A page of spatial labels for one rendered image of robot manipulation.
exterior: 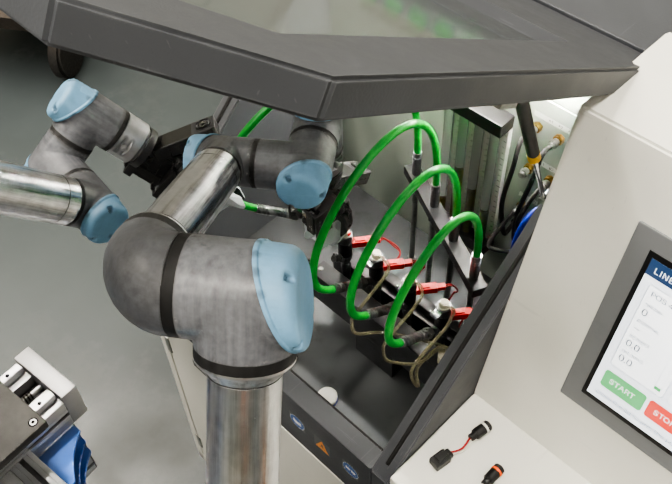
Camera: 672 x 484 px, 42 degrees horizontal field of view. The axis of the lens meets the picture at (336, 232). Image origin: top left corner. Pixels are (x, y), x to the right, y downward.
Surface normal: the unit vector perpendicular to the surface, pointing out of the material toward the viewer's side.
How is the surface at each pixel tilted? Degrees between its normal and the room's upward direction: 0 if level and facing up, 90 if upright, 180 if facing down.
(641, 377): 76
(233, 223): 90
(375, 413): 0
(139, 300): 57
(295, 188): 90
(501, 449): 0
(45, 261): 0
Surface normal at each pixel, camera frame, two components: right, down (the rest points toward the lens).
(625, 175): -0.69, 0.38
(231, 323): -0.15, 0.32
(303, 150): -0.03, -0.65
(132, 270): -0.46, -0.29
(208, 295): -0.13, 0.07
